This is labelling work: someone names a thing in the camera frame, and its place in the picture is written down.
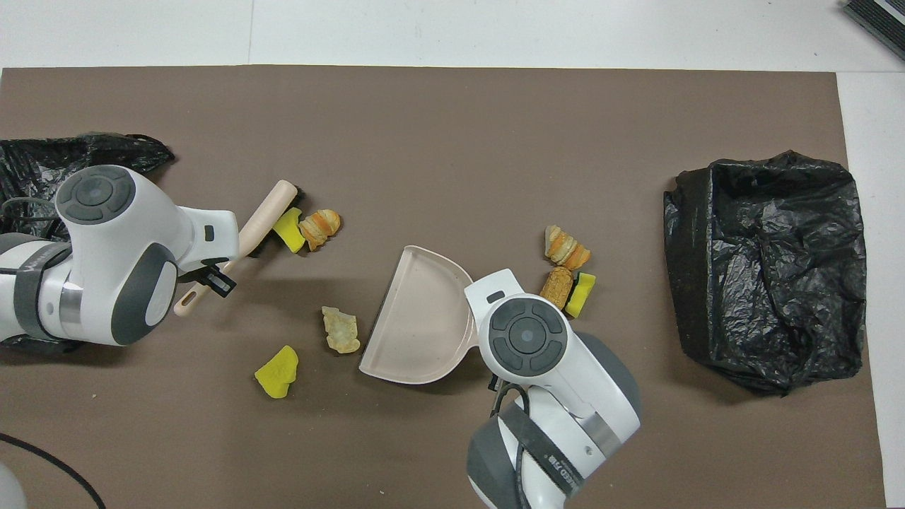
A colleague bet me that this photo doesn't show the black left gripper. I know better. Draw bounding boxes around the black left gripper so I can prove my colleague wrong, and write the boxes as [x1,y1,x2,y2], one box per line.
[200,259,238,298]

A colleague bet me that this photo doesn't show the beige hand brush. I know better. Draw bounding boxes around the beige hand brush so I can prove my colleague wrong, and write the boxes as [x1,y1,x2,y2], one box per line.
[173,180,305,317]

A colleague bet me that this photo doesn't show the notched yellow sponge piece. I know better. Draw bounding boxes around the notched yellow sponge piece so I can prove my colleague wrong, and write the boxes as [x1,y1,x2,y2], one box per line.
[272,206,307,254]

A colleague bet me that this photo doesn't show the rounded yellow sponge piece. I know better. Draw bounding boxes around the rounded yellow sponge piece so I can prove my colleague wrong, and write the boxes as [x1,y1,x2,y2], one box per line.
[255,345,300,399]

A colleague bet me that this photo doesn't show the golden striped croissant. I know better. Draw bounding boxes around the golden striped croissant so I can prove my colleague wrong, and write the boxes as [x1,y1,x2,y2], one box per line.
[298,209,341,252]

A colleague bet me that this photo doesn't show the pale bread piece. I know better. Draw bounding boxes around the pale bread piece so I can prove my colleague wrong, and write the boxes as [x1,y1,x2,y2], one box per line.
[322,306,361,354]

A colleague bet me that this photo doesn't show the beige plastic dustpan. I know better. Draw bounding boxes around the beige plastic dustpan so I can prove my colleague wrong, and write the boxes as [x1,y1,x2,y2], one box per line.
[358,245,489,385]

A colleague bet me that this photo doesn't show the brown cork-like piece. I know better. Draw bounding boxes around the brown cork-like piece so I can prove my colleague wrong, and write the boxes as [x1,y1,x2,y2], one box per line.
[539,266,575,314]

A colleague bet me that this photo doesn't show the cream and orange croissant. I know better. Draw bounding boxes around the cream and orange croissant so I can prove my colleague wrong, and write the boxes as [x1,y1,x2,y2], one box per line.
[544,225,592,271]

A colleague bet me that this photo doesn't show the yellow sponge with green layer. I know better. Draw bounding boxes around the yellow sponge with green layer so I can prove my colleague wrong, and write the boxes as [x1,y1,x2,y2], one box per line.
[564,272,597,319]

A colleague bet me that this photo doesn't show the crumpled black trash bag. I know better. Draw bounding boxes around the crumpled black trash bag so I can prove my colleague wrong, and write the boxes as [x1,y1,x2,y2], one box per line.
[0,132,175,354]

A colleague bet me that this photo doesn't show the right black trash bag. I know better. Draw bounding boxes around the right black trash bag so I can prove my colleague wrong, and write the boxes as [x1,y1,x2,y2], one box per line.
[663,150,868,397]

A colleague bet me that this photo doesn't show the large brown table mat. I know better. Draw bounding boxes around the large brown table mat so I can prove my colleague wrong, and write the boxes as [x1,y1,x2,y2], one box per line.
[0,65,888,509]

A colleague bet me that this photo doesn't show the dark ribbed grey object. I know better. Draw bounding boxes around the dark ribbed grey object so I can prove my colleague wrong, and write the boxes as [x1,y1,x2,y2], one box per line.
[841,0,905,61]

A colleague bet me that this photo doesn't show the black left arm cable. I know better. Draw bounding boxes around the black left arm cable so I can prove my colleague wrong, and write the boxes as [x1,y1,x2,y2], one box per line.
[0,197,107,509]

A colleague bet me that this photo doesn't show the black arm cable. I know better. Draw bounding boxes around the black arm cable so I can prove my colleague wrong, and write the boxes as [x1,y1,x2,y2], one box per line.
[0,197,107,509]
[490,382,531,509]

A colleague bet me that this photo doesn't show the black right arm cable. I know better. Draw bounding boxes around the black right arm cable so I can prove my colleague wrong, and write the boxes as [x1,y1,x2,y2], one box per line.
[490,382,531,509]

